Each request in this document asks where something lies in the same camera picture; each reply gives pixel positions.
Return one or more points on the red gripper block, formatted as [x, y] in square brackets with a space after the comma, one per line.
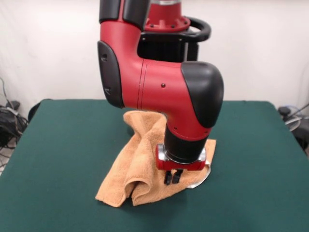
[183, 166]

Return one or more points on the tan terry towel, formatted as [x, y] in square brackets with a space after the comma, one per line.
[137, 169]

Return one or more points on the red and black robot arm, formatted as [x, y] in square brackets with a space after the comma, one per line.
[157, 84]

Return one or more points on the dark green table cloth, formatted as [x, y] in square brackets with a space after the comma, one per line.
[60, 145]

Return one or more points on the small black device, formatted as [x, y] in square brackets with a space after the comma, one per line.
[285, 110]

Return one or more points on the black bulky object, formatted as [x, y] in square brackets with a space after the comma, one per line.
[303, 140]

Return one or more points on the small black power brick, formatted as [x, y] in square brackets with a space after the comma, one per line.
[13, 104]

